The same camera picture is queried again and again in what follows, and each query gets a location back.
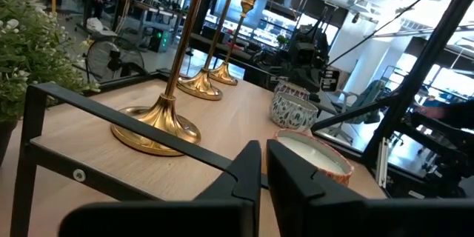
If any short gold candle holder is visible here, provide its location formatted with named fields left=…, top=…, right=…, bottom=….
left=209, top=0, right=262, bottom=87

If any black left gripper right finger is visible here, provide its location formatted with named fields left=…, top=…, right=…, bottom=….
left=266, top=138, right=367, bottom=237

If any tall gold candle holder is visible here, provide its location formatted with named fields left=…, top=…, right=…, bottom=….
left=110, top=0, right=202, bottom=157
left=176, top=0, right=244, bottom=101

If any green potted plant black pot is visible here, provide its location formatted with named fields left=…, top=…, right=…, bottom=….
left=0, top=0, right=101, bottom=167

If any wooden shelf black metal frame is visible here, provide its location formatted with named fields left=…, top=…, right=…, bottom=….
left=10, top=77, right=387, bottom=237

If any black aluminium table frame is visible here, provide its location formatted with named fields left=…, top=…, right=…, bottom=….
left=83, top=0, right=474, bottom=199

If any black floor fan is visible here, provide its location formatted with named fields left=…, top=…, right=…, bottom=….
left=85, top=39, right=146, bottom=83

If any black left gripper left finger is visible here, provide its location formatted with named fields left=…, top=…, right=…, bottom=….
left=196, top=140, right=262, bottom=237

